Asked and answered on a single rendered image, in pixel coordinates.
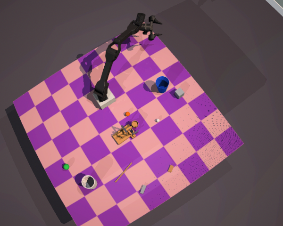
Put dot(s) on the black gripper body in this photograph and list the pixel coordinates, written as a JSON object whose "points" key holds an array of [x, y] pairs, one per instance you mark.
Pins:
{"points": [[149, 28]]}

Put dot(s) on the blue cup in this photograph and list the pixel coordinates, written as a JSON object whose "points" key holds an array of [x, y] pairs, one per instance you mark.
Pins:
{"points": [[162, 84]]}

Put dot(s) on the white mug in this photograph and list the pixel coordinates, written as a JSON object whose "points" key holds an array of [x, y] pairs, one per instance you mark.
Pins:
{"points": [[89, 182]]}

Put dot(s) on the green ball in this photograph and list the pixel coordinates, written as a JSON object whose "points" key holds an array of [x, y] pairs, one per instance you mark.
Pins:
{"points": [[66, 166]]}

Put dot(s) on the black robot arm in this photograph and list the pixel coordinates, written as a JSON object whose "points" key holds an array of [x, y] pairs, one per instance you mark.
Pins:
{"points": [[101, 87]]}

